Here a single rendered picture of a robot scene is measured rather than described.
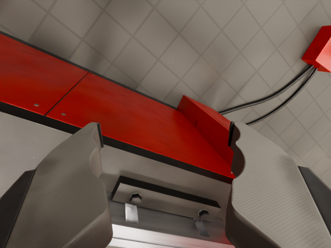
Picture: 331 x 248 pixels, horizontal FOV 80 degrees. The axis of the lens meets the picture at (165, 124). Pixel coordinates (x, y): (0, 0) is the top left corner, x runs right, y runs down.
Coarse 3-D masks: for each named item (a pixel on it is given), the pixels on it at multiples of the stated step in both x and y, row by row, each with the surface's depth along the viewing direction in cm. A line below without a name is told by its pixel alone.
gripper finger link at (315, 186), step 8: (304, 168) 8; (304, 176) 7; (312, 176) 7; (312, 184) 7; (320, 184) 7; (312, 192) 7; (320, 192) 7; (328, 192) 7; (320, 200) 6; (328, 200) 6; (320, 208) 6; (328, 208) 6; (328, 216) 6; (328, 224) 6
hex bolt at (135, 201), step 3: (135, 192) 47; (138, 192) 48; (132, 195) 47; (135, 195) 47; (138, 195) 47; (132, 198) 46; (135, 198) 46; (138, 198) 46; (141, 198) 47; (132, 201) 46; (135, 201) 46; (138, 201) 47; (132, 204) 46; (135, 204) 47; (138, 204) 47
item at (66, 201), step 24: (72, 144) 9; (96, 144) 9; (48, 168) 8; (72, 168) 8; (96, 168) 9; (48, 192) 7; (72, 192) 7; (96, 192) 7; (24, 216) 6; (48, 216) 6; (72, 216) 6; (96, 216) 6; (24, 240) 5; (48, 240) 5; (72, 240) 5; (96, 240) 6
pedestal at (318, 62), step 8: (320, 32) 140; (328, 32) 135; (320, 40) 138; (328, 40) 133; (312, 48) 141; (320, 48) 136; (328, 48) 135; (304, 56) 145; (312, 56) 139; (320, 56) 136; (328, 56) 137; (312, 64) 146; (320, 64) 139; (328, 64) 139
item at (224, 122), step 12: (180, 108) 133; (192, 108) 117; (204, 108) 116; (192, 120) 112; (204, 120) 100; (216, 120) 92; (228, 120) 117; (204, 132) 96; (216, 132) 88; (228, 132) 81; (216, 144) 85; (228, 156) 76
